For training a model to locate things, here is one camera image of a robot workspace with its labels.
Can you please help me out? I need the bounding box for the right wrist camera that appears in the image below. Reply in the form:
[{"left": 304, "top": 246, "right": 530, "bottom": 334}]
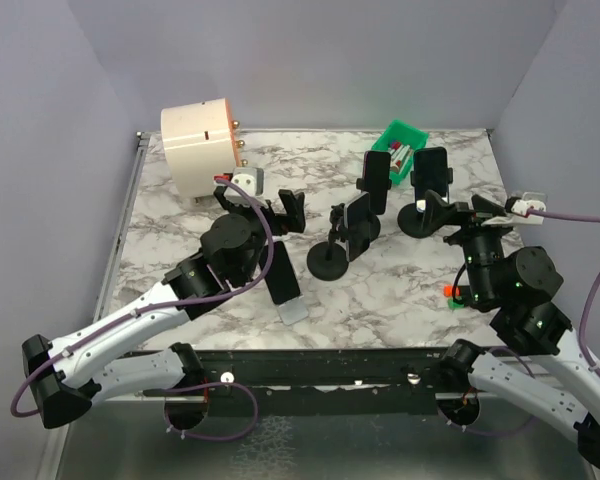
[{"left": 504, "top": 191, "right": 547, "bottom": 217}]

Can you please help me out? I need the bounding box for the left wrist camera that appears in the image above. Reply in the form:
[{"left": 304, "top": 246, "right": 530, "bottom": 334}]
[{"left": 214, "top": 167, "right": 264, "bottom": 205}]

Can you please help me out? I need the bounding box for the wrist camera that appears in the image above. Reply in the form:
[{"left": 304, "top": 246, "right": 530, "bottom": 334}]
[
  {"left": 504, "top": 191, "right": 547, "bottom": 217},
  {"left": 214, "top": 167, "right": 264, "bottom": 205}
]

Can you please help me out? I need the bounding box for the black phone stand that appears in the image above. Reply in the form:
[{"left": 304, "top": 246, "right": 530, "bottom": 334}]
[
  {"left": 306, "top": 203, "right": 350, "bottom": 281},
  {"left": 356, "top": 178, "right": 392, "bottom": 241}
]

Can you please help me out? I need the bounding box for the orange capped marker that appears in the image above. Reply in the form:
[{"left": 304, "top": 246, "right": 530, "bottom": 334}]
[{"left": 443, "top": 285, "right": 470, "bottom": 297}]

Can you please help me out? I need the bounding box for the cream cylindrical box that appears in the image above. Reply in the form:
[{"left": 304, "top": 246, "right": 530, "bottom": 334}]
[{"left": 160, "top": 98, "right": 241, "bottom": 199}]

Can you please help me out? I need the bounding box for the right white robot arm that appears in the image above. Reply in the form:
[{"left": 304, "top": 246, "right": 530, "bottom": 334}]
[{"left": 421, "top": 190, "right": 600, "bottom": 470}]

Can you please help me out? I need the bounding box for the green plastic bin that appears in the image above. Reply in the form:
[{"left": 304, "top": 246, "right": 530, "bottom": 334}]
[{"left": 371, "top": 119, "right": 429, "bottom": 185}]

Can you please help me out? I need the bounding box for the silver edged black phone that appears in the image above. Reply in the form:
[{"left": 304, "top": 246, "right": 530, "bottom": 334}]
[{"left": 344, "top": 192, "right": 371, "bottom": 263}]

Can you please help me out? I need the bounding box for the green capped marker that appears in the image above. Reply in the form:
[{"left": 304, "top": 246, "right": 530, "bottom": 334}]
[{"left": 447, "top": 298, "right": 466, "bottom": 310}]

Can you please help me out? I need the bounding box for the black mounting rail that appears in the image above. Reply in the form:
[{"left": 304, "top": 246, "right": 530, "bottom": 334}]
[{"left": 181, "top": 347, "right": 469, "bottom": 417}]

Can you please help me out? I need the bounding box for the rear right black phone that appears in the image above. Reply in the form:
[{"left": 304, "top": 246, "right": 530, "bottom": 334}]
[{"left": 411, "top": 147, "right": 453, "bottom": 201}]

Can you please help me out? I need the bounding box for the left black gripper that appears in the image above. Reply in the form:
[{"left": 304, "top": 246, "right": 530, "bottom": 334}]
[{"left": 216, "top": 189, "right": 305, "bottom": 285}]

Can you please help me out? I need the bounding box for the purple edged black phone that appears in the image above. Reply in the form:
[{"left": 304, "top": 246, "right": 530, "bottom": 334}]
[{"left": 359, "top": 150, "right": 391, "bottom": 215}]

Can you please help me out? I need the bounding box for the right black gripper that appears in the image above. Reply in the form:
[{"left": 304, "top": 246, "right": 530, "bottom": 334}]
[{"left": 419, "top": 188, "right": 515, "bottom": 304}]

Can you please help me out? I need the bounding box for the black phone on silver stand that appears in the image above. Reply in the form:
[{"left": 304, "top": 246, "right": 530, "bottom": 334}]
[{"left": 265, "top": 240, "right": 301, "bottom": 306}]

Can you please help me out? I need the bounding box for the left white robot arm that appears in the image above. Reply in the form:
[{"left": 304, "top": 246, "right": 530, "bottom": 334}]
[{"left": 11, "top": 180, "right": 306, "bottom": 429}]

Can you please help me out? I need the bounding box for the rear right phone stand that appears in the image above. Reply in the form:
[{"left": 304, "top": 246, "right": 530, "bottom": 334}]
[{"left": 397, "top": 167, "right": 455, "bottom": 239}]

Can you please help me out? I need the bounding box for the silver flat phone stand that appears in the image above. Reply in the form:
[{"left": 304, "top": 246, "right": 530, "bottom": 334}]
[{"left": 276, "top": 296, "right": 309, "bottom": 326}]

